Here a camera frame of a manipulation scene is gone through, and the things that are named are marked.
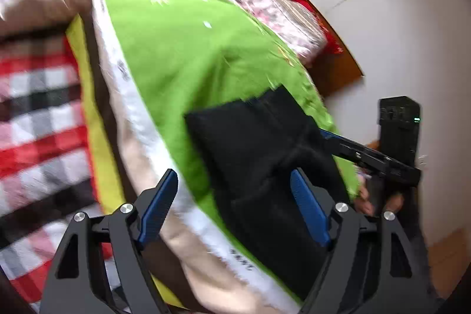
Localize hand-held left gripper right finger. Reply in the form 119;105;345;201
290;169;438;314

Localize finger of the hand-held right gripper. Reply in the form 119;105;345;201
319;129;422;190

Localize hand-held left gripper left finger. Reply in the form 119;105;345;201
39;169;179;314

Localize black pants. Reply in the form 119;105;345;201
184;84;363;302

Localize person's right hand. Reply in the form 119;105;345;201
352;176;405;218

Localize wooden headboard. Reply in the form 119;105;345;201
245;0;366;98

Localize red pillow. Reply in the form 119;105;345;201
292;0;345;56

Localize red checkered bedsheet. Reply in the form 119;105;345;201
0;34;118;312

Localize green printed blanket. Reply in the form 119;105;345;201
64;0;362;314

